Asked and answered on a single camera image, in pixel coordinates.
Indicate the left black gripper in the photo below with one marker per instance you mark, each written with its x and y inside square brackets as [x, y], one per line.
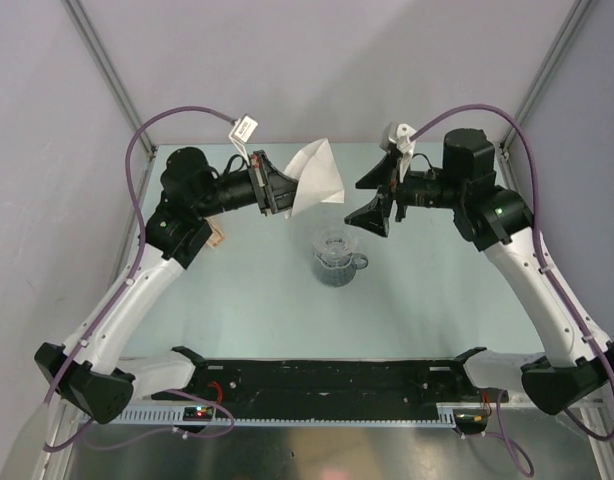
[275, 190]

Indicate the glass coffee server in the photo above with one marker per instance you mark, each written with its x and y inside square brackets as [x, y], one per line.
[338, 272]

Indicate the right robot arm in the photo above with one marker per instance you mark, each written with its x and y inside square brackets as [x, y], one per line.
[577, 356]

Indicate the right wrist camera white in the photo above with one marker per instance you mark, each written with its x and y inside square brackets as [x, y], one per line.
[400, 136]

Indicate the left aluminium frame post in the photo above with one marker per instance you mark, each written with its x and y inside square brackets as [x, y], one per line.
[92, 41]

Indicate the clear glass dripper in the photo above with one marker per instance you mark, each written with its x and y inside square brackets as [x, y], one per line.
[334, 244]

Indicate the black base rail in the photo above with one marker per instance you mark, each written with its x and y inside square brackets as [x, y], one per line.
[327, 390]

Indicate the aluminium frame post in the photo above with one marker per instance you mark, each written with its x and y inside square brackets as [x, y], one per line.
[92, 41]
[562, 43]

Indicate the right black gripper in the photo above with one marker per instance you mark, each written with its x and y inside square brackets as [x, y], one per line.
[384, 177]

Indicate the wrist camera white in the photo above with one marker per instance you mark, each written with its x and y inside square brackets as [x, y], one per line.
[400, 136]
[240, 133]

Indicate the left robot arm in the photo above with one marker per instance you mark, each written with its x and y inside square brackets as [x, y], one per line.
[87, 369]

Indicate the right aluminium frame post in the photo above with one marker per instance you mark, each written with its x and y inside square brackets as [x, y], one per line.
[562, 43]

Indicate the white paper coffee filter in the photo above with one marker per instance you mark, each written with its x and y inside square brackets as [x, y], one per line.
[318, 176]

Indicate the white slotted cable duct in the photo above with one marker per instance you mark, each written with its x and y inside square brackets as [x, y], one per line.
[186, 415]

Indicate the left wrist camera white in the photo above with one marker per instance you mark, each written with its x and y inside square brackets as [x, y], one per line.
[240, 133]

